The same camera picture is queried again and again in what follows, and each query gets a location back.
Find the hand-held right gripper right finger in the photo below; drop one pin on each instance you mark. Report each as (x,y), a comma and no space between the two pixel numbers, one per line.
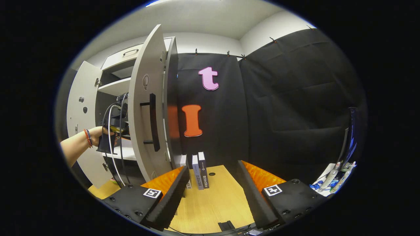
(256,203)

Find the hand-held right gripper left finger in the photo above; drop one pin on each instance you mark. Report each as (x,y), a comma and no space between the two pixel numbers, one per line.
(169,203)

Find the white cabinet door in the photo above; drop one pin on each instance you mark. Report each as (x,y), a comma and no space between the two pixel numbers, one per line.
(82,91)
(141,124)

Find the white cabinet shelf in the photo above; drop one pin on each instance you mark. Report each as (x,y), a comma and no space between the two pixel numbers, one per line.
(115,87)
(126,152)

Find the grey upright book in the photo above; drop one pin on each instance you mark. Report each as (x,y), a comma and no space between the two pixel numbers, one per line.
(197,173)

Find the dark upright book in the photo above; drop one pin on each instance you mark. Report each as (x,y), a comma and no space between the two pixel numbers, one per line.
(204,170)

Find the white cabinet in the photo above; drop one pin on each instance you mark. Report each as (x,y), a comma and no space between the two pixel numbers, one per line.
(172,98)

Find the white cabinet drawer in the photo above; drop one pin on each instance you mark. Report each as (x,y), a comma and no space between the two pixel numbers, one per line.
(115,60)

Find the white side table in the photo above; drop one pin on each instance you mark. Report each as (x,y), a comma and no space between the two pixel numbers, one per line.
(325,193)

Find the grey slim bottle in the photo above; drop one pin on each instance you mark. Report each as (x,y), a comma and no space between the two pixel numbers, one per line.
(329,177)

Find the black backdrop cloth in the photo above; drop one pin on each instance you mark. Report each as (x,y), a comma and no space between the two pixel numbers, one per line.
(279,114)

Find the colourful slim tube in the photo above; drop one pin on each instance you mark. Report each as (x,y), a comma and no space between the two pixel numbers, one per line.
(344,175)

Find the dark curved monitor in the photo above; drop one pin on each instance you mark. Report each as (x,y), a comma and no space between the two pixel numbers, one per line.
(351,137)

